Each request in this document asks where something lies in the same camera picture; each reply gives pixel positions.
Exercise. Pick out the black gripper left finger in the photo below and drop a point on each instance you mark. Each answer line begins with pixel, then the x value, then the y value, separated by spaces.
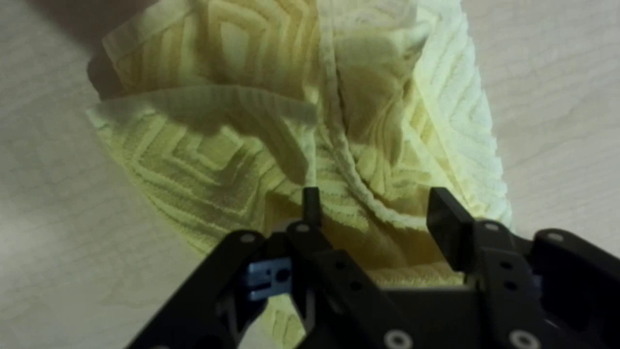
pixel 271 323

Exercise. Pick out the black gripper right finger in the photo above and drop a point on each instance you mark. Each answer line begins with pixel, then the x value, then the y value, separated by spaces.
pixel 554 292

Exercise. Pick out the yellow textured towel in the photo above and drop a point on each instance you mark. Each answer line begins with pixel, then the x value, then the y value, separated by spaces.
pixel 225 162

